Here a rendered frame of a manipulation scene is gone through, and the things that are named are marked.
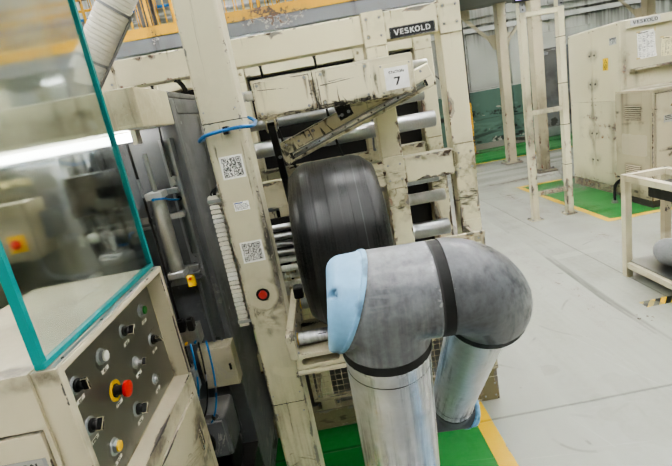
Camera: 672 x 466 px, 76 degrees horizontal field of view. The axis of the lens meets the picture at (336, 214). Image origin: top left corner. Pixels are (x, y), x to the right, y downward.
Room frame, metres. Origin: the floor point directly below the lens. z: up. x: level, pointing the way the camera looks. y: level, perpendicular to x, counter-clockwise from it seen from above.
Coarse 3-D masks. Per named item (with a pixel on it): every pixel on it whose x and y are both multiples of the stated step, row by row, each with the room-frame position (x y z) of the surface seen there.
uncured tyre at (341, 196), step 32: (320, 160) 1.49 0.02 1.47; (352, 160) 1.41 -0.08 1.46; (288, 192) 1.37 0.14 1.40; (320, 192) 1.29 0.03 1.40; (352, 192) 1.28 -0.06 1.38; (320, 224) 1.23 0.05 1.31; (352, 224) 1.22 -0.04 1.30; (384, 224) 1.24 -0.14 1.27; (320, 256) 1.20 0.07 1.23; (320, 288) 1.21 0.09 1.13; (320, 320) 1.32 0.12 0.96
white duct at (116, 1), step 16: (96, 0) 1.69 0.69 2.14; (112, 0) 1.68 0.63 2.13; (128, 0) 1.70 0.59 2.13; (96, 16) 1.68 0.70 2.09; (112, 16) 1.69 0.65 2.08; (128, 16) 1.72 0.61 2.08; (96, 32) 1.67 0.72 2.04; (112, 32) 1.70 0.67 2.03; (96, 48) 1.68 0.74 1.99; (112, 48) 1.72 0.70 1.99; (96, 64) 1.69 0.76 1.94
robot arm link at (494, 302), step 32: (448, 256) 0.45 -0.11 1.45; (480, 256) 0.46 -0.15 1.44; (480, 288) 0.43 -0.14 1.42; (512, 288) 0.45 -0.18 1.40; (480, 320) 0.43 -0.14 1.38; (512, 320) 0.45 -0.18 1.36; (448, 352) 0.59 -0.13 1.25; (480, 352) 0.53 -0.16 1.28; (448, 384) 0.65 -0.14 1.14; (480, 384) 0.62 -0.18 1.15; (448, 416) 0.74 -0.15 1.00; (480, 416) 0.78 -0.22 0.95
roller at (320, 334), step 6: (306, 330) 1.35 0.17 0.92; (312, 330) 1.34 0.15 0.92; (318, 330) 1.34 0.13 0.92; (324, 330) 1.33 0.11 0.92; (300, 336) 1.33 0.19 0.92; (306, 336) 1.33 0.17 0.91; (312, 336) 1.33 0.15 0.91; (318, 336) 1.32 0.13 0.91; (324, 336) 1.32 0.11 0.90; (300, 342) 1.32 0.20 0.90; (306, 342) 1.32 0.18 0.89; (312, 342) 1.33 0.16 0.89
